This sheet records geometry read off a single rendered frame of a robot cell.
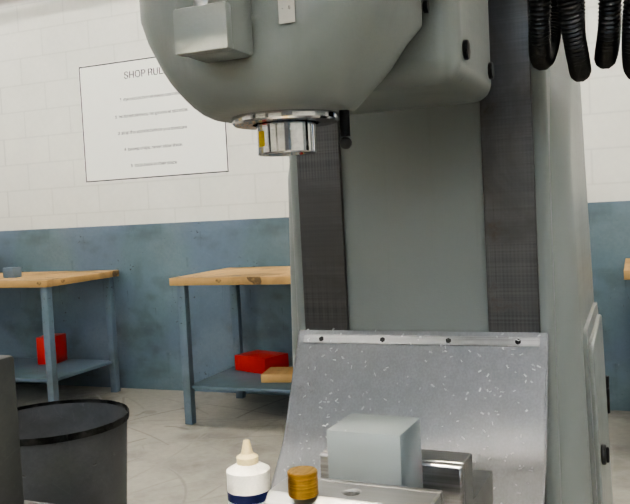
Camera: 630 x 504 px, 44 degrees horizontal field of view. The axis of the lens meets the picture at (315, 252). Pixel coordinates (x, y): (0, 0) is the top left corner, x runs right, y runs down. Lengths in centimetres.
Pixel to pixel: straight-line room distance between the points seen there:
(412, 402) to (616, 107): 395
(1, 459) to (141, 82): 510
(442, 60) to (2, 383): 52
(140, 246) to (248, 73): 527
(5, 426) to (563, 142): 70
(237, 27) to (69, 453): 201
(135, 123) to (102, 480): 371
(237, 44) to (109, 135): 545
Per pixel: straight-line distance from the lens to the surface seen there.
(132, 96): 587
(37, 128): 639
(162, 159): 570
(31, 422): 287
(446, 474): 66
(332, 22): 55
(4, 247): 660
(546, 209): 96
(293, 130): 62
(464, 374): 97
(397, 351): 99
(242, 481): 74
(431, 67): 71
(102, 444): 249
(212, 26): 53
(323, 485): 62
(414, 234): 99
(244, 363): 508
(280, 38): 55
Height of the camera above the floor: 123
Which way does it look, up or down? 3 degrees down
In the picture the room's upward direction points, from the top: 3 degrees counter-clockwise
